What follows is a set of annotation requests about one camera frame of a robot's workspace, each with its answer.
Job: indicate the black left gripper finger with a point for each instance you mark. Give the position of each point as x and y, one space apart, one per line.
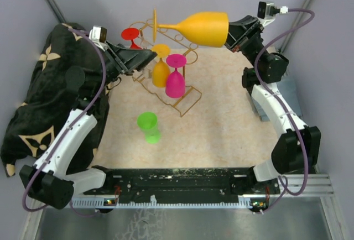
140 60
125 52

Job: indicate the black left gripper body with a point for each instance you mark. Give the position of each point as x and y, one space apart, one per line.
114 66

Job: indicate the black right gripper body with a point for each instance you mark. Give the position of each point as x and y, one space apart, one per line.
254 47

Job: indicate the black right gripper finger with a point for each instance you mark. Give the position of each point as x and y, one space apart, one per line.
235 44
243 24

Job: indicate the clear wine glass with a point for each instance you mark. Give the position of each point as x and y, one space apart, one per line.
147 71

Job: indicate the red plastic wine glass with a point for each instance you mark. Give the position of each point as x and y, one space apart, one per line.
131 34

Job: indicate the orange plastic wine glass front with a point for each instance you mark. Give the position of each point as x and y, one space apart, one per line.
203 29

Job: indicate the orange plastic wine glass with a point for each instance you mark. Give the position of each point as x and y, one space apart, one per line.
203 29
161 70

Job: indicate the orange plastic wine glass back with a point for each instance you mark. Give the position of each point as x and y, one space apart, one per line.
161 70

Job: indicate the pink plastic wine glass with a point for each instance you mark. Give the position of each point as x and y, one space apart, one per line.
175 84

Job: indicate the green plastic wine glass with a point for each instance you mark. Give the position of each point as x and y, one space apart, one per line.
148 124

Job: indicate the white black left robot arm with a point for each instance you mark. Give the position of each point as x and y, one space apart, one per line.
47 181

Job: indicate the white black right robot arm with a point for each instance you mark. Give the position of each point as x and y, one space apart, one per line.
298 144

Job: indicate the black floral blanket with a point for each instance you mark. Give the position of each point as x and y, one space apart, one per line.
40 117

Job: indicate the grey folded cloth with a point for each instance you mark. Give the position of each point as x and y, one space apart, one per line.
287 88

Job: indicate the gold wire wine glass rack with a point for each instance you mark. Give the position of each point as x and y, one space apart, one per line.
191 95

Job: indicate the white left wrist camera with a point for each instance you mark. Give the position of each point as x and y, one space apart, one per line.
98 35

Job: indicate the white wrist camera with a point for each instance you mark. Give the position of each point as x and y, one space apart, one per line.
98 35
267 11

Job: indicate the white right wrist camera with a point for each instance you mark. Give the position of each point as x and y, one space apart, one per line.
267 11

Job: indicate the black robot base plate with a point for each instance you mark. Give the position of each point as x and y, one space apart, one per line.
183 186

